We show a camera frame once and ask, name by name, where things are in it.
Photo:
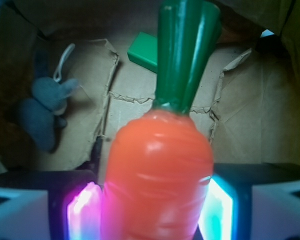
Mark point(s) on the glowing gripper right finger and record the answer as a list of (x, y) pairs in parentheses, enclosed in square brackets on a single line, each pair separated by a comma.
[(252, 202)]

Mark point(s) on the grey plush bunny toy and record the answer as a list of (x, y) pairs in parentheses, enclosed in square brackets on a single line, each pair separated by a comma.
[(40, 114)]

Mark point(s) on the brown paper bag bin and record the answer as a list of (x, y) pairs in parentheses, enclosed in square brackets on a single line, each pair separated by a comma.
[(248, 102)]

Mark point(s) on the orange toy carrot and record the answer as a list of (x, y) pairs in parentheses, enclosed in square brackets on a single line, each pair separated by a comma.
[(160, 165)]

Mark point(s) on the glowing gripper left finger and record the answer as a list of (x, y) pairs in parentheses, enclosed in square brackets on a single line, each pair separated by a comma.
[(50, 205)]

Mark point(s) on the green rectangular block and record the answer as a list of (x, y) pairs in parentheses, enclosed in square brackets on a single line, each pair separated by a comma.
[(144, 51)]

